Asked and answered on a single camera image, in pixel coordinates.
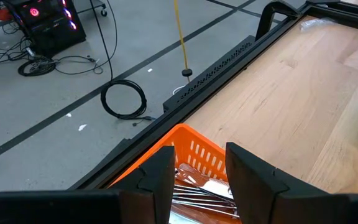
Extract tangled black cable bundle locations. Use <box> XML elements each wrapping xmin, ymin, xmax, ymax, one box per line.
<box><xmin>0</xmin><ymin>35</ymin><xmax>105</xmax><ymax>78</ymax></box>

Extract black metal table frame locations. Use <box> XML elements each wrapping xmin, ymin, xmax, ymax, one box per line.
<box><xmin>68</xmin><ymin>0</ymin><xmax>358</xmax><ymax>191</ymax></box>

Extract nail clipper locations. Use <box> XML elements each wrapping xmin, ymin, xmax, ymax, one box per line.
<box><xmin>175</xmin><ymin>162</ymin><xmax>235</xmax><ymax>200</ymax></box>

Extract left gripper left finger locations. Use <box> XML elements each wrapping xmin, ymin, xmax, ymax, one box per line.
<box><xmin>108</xmin><ymin>145</ymin><xmax>177</xmax><ymax>224</ymax></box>

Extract hanging black cable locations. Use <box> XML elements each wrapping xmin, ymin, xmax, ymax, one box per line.
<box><xmin>88</xmin><ymin>0</ymin><xmax>119</xmax><ymax>82</ymax></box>

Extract metal cutlery pieces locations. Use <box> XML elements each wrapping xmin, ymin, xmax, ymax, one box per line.
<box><xmin>170</xmin><ymin>183</ymin><xmax>241</xmax><ymax>220</ymax></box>

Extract black computer tower with lights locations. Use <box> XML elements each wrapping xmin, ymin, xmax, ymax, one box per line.
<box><xmin>2</xmin><ymin>0</ymin><xmax>87</xmax><ymax>59</ymax></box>

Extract orange plastic basket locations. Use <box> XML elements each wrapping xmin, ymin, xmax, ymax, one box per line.
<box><xmin>108</xmin><ymin>123</ymin><xmax>242</xmax><ymax>224</ymax></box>

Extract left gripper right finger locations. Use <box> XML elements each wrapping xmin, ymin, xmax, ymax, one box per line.
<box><xmin>224</xmin><ymin>141</ymin><xmax>329</xmax><ymax>224</ymax></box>

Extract red floor object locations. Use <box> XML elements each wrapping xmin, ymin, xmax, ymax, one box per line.
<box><xmin>0</xmin><ymin>6</ymin><xmax>14</xmax><ymax>22</ymax></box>

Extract coiled black cable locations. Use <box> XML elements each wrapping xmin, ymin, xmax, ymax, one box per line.
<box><xmin>99</xmin><ymin>79</ymin><xmax>148</xmax><ymax>121</ymax></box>

